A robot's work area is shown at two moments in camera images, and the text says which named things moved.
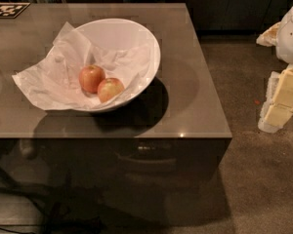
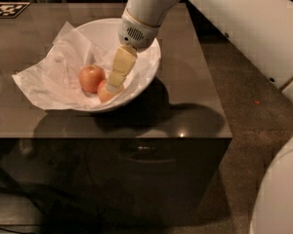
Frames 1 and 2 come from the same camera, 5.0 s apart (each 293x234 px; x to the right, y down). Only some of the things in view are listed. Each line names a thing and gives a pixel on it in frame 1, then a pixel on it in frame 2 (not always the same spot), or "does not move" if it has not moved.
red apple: (89, 78) does not move
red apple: (108, 89) does not move
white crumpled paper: (54, 81) does not move
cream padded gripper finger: (282, 97) to (125, 58)
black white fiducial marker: (8, 10) does not move
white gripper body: (291, 36) to (138, 34)
